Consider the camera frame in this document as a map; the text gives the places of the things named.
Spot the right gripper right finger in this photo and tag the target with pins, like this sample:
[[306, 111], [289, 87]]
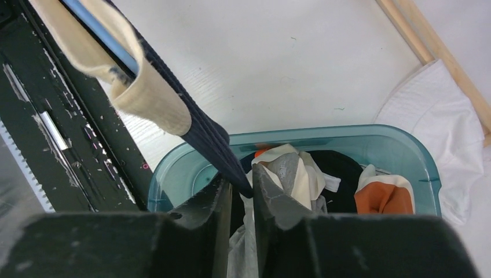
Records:
[[280, 230]]

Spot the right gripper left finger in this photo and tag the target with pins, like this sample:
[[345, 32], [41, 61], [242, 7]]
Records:
[[199, 236]]

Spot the grey underwear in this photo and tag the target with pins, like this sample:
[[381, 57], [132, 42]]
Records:
[[296, 173]]

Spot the brown orange underwear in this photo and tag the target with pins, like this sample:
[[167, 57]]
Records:
[[383, 193]]

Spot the navy cream-band underwear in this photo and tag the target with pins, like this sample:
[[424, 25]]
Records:
[[154, 93]]

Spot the light blue hanger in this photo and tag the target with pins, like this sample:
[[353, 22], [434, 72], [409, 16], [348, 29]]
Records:
[[122, 57]]

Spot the black garment in tub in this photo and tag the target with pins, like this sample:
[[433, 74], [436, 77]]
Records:
[[341, 175]]

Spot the white cloth on table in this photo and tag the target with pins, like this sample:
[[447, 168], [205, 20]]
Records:
[[430, 106]]

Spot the wooden clothes rack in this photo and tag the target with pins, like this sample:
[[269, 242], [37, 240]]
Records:
[[427, 46]]

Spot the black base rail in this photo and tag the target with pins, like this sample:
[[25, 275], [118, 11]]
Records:
[[74, 142]]

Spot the white cable duct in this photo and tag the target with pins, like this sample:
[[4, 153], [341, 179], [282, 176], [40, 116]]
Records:
[[26, 171]]

